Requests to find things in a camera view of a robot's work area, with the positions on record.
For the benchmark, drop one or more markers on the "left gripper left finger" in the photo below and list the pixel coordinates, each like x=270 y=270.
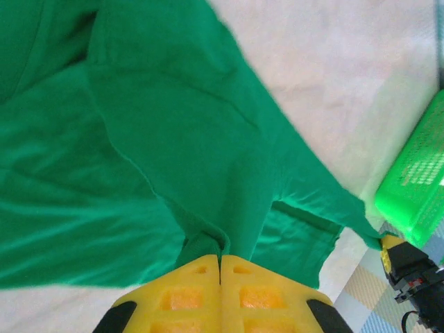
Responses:
x=187 y=298

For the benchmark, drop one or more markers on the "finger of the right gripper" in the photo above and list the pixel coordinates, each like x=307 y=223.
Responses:
x=385 y=259
x=392 y=240

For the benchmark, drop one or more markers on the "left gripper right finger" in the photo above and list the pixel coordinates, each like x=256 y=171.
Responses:
x=260 y=298

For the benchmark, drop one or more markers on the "green t-shirt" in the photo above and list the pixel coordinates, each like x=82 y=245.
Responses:
x=156 y=138

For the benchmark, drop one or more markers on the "green plastic basket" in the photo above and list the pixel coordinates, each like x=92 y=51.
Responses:
x=412 y=180

